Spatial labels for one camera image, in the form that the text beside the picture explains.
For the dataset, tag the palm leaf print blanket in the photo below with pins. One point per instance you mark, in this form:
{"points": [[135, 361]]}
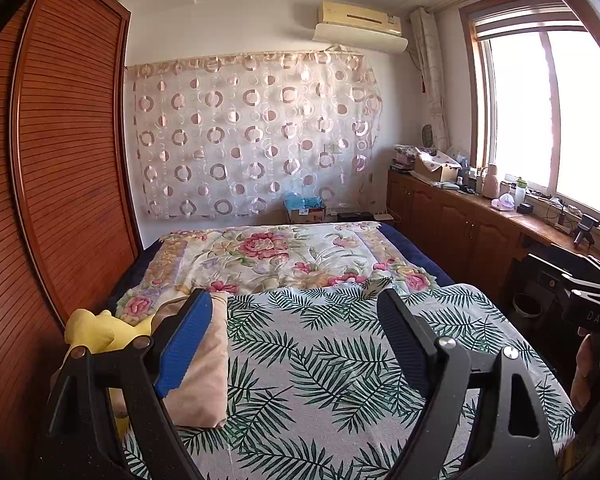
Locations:
{"points": [[320, 370]]}

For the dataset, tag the cardboard box with blue cloth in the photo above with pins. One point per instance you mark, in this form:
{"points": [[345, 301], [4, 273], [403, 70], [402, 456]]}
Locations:
{"points": [[305, 207]]}

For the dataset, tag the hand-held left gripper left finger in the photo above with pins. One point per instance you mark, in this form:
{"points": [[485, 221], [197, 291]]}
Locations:
{"points": [[185, 345]]}

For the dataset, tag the floral blanket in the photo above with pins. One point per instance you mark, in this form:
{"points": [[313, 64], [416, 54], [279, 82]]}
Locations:
{"points": [[280, 255]]}

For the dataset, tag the stack of boxes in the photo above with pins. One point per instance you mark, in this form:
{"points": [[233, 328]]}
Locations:
{"points": [[402, 159]]}

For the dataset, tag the dark trash bin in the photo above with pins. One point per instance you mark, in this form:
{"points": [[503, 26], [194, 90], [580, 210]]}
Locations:
{"points": [[527, 305]]}

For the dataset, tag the wooden framed window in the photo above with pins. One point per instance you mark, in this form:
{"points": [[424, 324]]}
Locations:
{"points": [[555, 110]]}

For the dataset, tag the person's right hand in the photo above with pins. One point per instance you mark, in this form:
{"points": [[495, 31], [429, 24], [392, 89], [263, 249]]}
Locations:
{"points": [[584, 375]]}

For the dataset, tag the small black box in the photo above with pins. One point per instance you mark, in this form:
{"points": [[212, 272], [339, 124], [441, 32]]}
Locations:
{"points": [[525, 208]]}

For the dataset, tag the pink and purple pouch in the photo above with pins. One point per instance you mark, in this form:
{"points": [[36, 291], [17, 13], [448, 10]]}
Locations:
{"points": [[502, 202]]}

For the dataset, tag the wooden slatted wardrobe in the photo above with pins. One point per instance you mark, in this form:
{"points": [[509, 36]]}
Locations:
{"points": [[65, 135]]}

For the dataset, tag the circle patterned sheer curtain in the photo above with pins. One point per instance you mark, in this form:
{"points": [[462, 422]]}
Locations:
{"points": [[255, 130]]}

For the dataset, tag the cardboard box with patterned paper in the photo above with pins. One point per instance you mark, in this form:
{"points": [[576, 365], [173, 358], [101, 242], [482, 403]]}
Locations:
{"points": [[435, 167]]}

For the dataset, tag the flat black box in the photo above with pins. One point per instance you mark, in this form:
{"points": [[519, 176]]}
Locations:
{"points": [[356, 216]]}

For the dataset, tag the green capped white bottle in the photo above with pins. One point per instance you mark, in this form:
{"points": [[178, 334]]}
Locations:
{"points": [[520, 195]]}

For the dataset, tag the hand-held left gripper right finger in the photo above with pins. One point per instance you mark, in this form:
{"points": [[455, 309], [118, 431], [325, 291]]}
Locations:
{"points": [[405, 345]]}

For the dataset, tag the white patterned window curtain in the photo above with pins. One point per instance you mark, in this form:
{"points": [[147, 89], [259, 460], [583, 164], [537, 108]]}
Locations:
{"points": [[432, 75]]}

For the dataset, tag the pink bottle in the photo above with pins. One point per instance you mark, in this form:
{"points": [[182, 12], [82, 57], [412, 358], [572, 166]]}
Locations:
{"points": [[490, 182]]}

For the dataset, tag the beige air conditioner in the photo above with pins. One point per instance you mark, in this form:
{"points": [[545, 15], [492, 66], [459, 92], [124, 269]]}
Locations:
{"points": [[357, 14]]}

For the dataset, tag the wooden side cabinet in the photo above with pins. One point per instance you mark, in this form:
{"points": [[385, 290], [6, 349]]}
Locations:
{"points": [[455, 230]]}

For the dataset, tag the yellow garment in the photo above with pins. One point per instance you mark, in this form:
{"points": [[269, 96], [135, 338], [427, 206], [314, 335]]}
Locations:
{"points": [[100, 327]]}

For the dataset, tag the beige printed t-shirt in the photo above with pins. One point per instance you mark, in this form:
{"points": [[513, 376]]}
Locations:
{"points": [[205, 360]]}

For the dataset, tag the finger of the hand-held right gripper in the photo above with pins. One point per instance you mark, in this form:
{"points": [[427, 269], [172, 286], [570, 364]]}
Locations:
{"points": [[560, 265], [560, 282]]}

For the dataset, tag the oval hand fan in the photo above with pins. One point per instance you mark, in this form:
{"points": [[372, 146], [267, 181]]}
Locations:
{"points": [[427, 135]]}

